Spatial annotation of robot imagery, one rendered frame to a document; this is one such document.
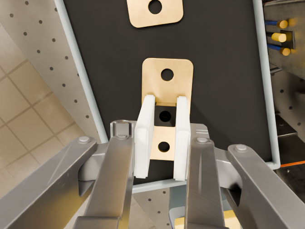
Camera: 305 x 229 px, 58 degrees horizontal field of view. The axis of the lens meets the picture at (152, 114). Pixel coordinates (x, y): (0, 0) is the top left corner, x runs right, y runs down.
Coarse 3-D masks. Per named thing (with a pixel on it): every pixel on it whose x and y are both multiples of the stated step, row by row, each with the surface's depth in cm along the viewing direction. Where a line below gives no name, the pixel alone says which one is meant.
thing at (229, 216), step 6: (228, 210) 26; (228, 216) 25; (234, 216) 25; (174, 222) 26; (180, 222) 26; (228, 222) 25; (234, 222) 25; (180, 228) 26; (234, 228) 25; (240, 228) 25
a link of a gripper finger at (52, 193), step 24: (72, 144) 13; (96, 144) 14; (48, 168) 11; (72, 168) 11; (24, 192) 10; (48, 192) 10; (72, 192) 12; (0, 216) 8; (24, 216) 9; (48, 216) 10; (72, 216) 12
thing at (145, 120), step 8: (152, 96) 20; (144, 104) 19; (152, 104) 19; (144, 112) 17; (152, 112) 18; (144, 120) 16; (152, 120) 19; (136, 128) 15; (144, 128) 15; (152, 128) 19; (136, 136) 15; (144, 136) 15; (152, 136) 20; (136, 144) 15; (144, 144) 15; (136, 152) 15; (144, 152) 15; (136, 160) 15; (144, 160) 15; (136, 168) 15; (144, 168) 15; (136, 176) 15; (144, 176) 15
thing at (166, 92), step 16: (144, 64) 21; (160, 64) 21; (176, 64) 20; (144, 80) 21; (160, 80) 21; (176, 80) 21; (144, 96) 21; (160, 96) 21; (176, 96) 21; (160, 112) 21; (176, 112) 21; (160, 128) 22
